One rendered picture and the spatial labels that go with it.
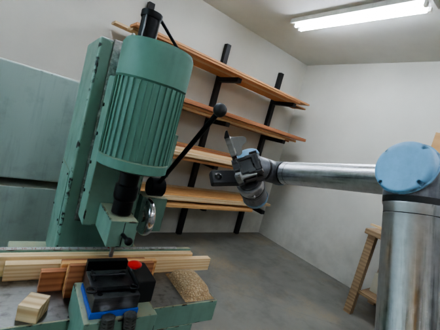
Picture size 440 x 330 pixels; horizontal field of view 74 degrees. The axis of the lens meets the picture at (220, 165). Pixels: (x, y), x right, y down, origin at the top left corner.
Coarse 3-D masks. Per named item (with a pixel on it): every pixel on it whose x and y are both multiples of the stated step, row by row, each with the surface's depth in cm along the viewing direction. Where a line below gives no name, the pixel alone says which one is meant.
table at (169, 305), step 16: (160, 272) 86; (0, 288) 62; (16, 288) 63; (32, 288) 65; (160, 288) 78; (0, 304) 58; (16, 304) 59; (48, 304) 61; (64, 304) 62; (160, 304) 71; (176, 304) 73; (192, 304) 75; (208, 304) 78; (0, 320) 54; (48, 320) 57; (64, 320) 58; (160, 320) 71; (176, 320) 74; (192, 320) 77
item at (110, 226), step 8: (104, 208) 78; (104, 216) 76; (112, 216) 73; (120, 216) 75; (128, 216) 76; (96, 224) 81; (104, 224) 75; (112, 224) 71; (120, 224) 72; (128, 224) 73; (136, 224) 74; (104, 232) 74; (112, 232) 71; (120, 232) 72; (128, 232) 74; (104, 240) 72; (112, 240) 72; (120, 240) 73
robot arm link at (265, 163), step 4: (244, 152) 109; (248, 152) 109; (240, 156) 109; (260, 156) 111; (264, 160) 110; (268, 160) 113; (264, 164) 110; (268, 164) 111; (264, 168) 109; (268, 168) 111; (264, 172) 110; (268, 172) 111
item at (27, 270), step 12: (12, 264) 65; (24, 264) 66; (36, 264) 67; (48, 264) 69; (60, 264) 70; (156, 264) 85; (168, 264) 87; (180, 264) 89; (192, 264) 92; (204, 264) 95; (12, 276) 65; (24, 276) 67; (36, 276) 68
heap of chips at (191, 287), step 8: (176, 272) 84; (184, 272) 83; (192, 272) 84; (176, 280) 81; (184, 280) 80; (192, 280) 80; (200, 280) 81; (176, 288) 80; (184, 288) 78; (192, 288) 78; (200, 288) 79; (184, 296) 77; (192, 296) 77; (200, 296) 78; (208, 296) 80
